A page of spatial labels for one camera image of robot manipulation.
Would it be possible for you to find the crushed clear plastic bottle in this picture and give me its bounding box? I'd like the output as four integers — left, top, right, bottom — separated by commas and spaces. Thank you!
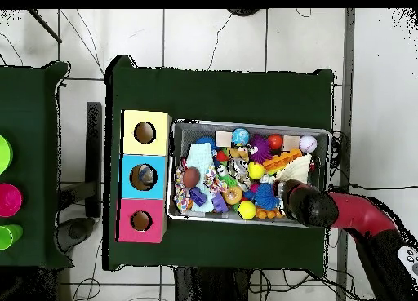
136, 166, 156, 186

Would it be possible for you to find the cream knitted cloth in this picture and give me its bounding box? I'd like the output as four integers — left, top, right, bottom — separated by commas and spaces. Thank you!
273, 153, 313, 184

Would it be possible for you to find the shallow silver mesh bin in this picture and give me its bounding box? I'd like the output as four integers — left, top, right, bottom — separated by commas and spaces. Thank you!
165, 118, 332, 228

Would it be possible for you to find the wooden box with three holes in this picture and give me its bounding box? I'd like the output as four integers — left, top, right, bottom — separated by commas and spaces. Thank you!
115, 109, 173, 244

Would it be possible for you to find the brown toy football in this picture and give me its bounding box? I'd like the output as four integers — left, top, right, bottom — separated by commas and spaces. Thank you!
182, 166, 201, 188

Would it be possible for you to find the blue white patterned ball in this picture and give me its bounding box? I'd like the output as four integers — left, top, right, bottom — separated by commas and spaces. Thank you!
231, 128, 250, 148

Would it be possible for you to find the smooth yellow ball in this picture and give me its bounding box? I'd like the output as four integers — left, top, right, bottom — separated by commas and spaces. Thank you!
247, 161, 265, 180

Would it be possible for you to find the purple spiky ball with eyes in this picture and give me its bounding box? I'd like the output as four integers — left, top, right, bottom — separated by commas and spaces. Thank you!
248, 135, 273, 164

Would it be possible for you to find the yellow tennis style ball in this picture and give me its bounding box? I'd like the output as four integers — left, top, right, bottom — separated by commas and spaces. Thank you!
238, 200, 257, 221

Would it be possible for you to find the blue spiky rubber ball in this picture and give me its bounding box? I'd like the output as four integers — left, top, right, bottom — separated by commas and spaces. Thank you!
253, 182, 282, 210

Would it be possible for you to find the dark green table cloth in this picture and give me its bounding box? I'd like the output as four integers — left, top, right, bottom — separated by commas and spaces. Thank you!
102, 55, 335, 277

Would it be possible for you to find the red orange ball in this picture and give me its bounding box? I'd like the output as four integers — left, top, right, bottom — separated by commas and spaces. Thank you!
268, 133, 284, 151

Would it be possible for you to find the orange toy building brick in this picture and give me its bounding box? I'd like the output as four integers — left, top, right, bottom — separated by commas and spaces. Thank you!
262, 148, 303, 173

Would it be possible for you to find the white baseball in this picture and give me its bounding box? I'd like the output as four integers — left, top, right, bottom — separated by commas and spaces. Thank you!
299, 135, 318, 154

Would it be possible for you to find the black upright panel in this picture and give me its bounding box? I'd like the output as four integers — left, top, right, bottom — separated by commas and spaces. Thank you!
85, 101, 103, 219

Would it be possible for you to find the dark green side table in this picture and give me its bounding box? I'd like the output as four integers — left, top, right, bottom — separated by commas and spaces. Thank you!
0, 60, 74, 271

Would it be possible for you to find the pink plastic cup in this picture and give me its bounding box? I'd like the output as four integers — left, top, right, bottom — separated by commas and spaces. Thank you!
0, 182, 23, 218

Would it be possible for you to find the lime green plastic cup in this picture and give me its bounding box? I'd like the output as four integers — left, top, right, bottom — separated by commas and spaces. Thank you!
0, 224, 24, 250
0, 135, 14, 175

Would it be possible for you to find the black slanted rod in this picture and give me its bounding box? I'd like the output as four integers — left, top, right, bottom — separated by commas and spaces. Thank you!
27, 8, 63, 44

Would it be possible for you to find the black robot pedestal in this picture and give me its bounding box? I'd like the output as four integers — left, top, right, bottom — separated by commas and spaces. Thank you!
174, 266, 252, 301

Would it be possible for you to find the black floor power cable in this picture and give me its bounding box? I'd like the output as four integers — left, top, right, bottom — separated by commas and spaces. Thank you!
329, 182, 418, 192

